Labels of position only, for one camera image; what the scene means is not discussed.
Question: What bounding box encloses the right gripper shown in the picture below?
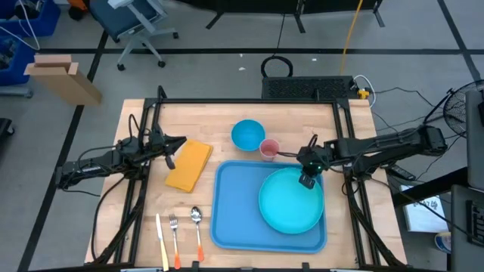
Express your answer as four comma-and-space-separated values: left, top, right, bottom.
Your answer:
296, 134, 334, 190

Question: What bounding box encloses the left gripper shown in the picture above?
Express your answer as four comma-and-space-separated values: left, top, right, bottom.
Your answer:
149, 122, 188, 171

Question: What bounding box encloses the yellow cloth napkin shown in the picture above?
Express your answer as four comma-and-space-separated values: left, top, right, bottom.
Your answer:
164, 138, 214, 193

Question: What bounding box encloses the teal plate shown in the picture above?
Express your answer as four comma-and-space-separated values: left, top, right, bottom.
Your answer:
258, 167, 325, 235

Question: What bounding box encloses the pink cup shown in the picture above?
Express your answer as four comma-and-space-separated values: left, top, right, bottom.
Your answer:
259, 138, 281, 162

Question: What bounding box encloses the blue bowl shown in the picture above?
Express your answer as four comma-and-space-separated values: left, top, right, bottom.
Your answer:
231, 119, 266, 152

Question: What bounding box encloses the spoon with orange handle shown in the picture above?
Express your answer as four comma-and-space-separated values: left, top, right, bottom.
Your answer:
190, 206, 206, 263

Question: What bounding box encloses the knife with cream handle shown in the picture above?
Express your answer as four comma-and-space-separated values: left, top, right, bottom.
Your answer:
155, 213, 170, 272

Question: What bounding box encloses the fork with orange handle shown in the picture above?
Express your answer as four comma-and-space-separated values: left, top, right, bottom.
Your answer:
169, 213, 182, 270

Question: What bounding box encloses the blue plastic tray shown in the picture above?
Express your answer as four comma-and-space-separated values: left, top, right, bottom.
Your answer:
209, 159, 328, 254

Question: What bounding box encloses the black perforated metal box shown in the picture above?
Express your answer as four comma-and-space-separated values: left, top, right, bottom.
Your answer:
261, 76, 358, 100

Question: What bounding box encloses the black remote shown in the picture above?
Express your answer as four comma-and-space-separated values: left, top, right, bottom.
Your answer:
389, 164, 417, 181

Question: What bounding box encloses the white paper box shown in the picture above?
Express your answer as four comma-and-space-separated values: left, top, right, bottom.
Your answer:
399, 184, 449, 233

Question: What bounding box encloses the long cardboard box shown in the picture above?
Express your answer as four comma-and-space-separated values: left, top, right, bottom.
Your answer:
23, 54, 102, 107

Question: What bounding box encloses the grey office chair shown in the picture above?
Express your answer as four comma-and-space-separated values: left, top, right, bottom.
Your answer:
88, 0, 179, 72

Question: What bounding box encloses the black side desk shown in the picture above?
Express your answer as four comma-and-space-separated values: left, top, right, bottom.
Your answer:
391, 165, 484, 272

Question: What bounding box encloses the black curtain partition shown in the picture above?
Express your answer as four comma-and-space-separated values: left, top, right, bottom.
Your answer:
177, 0, 386, 34

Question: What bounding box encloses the black standing fan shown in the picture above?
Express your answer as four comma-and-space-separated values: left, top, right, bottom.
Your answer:
423, 79, 484, 139

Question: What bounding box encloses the blue storage bin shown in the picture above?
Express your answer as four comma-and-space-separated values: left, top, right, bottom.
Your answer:
0, 36, 37, 87
0, 0, 61, 39

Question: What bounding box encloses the grey monitor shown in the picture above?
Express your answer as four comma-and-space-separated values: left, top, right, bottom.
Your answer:
464, 89, 484, 192

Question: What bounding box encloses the black aluminium frame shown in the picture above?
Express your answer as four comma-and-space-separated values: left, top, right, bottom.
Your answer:
89, 85, 408, 272

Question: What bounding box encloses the white power cable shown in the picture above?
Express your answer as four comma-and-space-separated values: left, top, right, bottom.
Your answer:
353, 74, 377, 109

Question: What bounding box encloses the black coiled cable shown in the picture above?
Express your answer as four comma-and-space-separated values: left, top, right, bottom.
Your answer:
260, 55, 294, 79

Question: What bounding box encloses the yellow hanging cable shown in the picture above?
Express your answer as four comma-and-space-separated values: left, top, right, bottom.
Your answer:
339, 0, 364, 76

